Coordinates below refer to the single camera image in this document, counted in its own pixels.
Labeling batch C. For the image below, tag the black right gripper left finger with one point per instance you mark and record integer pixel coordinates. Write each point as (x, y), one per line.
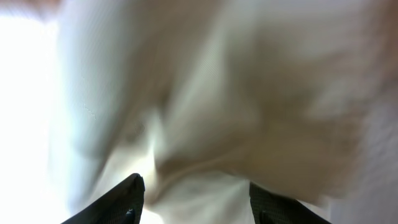
(123, 204)

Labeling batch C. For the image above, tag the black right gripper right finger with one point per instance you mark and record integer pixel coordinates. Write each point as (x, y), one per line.
(268, 208)

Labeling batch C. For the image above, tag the beige khaki shorts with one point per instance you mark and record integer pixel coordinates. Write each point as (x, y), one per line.
(203, 99)

